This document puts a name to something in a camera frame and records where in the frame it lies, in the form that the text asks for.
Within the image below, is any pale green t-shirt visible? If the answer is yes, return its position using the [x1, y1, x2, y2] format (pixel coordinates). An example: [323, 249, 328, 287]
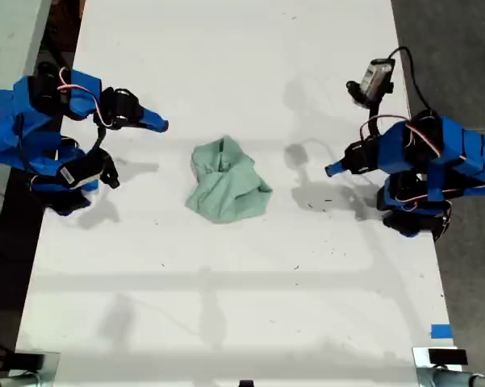
[184, 135, 274, 224]

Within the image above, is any pale side table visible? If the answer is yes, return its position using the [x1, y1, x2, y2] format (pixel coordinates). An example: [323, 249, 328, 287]
[0, 0, 54, 259]

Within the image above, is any short blue tape strip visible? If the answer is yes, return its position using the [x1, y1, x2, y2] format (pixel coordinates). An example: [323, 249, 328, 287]
[430, 323, 454, 339]

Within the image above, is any small black box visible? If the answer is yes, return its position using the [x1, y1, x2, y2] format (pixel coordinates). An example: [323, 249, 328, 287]
[428, 348, 469, 366]
[12, 352, 46, 372]

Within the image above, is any metal tube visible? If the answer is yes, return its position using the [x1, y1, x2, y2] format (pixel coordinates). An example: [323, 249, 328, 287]
[0, 372, 41, 387]
[431, 368, 485, 387]

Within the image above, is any black camera stalk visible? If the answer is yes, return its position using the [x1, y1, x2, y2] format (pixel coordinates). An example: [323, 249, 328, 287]
[366, 102, 383, 140]
[90, 125, 108, 156]

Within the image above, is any red white servo wire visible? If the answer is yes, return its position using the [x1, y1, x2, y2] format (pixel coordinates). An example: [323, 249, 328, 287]
[56, 67, 107, 127]
[359, 114, 444, 157]

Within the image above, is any black camera box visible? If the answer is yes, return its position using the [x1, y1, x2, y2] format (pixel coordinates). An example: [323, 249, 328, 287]
[56, 148, 121, 190]
[345, 57, 396, 110]

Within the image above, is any black camera cable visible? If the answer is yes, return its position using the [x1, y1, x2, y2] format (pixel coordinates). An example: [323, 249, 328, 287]
[387, 45, 433, 118]

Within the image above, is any metal bracket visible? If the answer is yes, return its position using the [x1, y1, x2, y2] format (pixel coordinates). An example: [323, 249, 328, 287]
[412, 346, 470, 387]
[7, 351, 62, 387]

